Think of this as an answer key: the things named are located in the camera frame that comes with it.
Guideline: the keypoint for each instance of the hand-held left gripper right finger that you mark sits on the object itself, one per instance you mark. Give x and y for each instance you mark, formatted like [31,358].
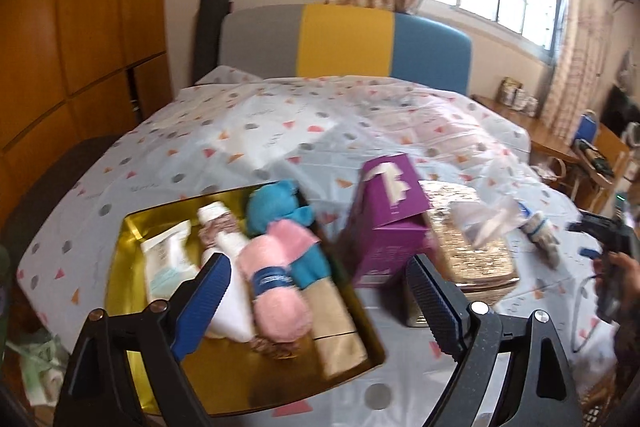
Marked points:
[436,307]

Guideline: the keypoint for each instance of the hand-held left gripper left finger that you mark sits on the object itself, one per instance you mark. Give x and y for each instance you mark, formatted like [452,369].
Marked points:
[207,302]

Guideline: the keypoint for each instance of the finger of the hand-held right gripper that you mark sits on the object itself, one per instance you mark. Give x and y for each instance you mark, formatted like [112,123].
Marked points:
[587,224]

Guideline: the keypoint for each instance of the white tube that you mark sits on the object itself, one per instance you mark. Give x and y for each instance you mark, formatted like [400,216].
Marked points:
[236,312]

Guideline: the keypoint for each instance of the white teal striped sock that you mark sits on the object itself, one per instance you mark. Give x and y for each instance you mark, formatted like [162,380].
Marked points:
[542,234]

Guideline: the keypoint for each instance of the wet wipes pack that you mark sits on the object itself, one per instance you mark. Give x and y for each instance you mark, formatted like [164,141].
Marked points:
[165,267]

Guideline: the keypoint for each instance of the pink fluffy sock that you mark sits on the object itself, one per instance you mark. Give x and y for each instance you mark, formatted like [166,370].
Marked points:
[275,302]

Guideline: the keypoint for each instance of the purple tissue box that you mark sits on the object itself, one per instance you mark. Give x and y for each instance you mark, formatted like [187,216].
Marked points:
[390,237]

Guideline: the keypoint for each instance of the gold tin tray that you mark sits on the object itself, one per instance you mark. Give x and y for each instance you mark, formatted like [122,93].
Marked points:
[140,227]

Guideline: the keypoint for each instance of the teal fluffy sock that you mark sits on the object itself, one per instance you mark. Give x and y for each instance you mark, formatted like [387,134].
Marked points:
[272,207]

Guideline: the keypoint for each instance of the person's right hand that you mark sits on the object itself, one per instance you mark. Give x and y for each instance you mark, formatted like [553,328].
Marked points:
[627,279]

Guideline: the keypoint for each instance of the gold embossed box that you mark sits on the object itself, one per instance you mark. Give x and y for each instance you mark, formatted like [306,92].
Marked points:
[475,262]

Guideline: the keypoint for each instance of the white tote bag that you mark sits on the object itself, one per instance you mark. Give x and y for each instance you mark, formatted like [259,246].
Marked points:
[552,169]

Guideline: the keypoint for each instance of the wooden desk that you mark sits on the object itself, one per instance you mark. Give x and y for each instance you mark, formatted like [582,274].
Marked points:
[550,142]

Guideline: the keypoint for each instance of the clear plastic bag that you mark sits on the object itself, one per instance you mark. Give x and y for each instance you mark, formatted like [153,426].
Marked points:
[480,222]

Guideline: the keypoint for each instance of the blue chair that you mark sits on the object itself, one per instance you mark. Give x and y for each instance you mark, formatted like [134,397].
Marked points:
[585,124]

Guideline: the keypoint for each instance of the clear desk organiser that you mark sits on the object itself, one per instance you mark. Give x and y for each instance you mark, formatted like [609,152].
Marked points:
[517,97]

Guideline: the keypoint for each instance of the green white plastic bags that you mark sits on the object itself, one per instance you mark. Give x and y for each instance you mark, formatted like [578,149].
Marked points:
[35,367]

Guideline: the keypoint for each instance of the blue yellow grey headboard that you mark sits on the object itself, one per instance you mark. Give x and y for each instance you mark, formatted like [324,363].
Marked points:
[345,42]

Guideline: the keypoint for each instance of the wooden wardrobe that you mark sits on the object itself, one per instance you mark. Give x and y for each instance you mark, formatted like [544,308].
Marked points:
[75,7]

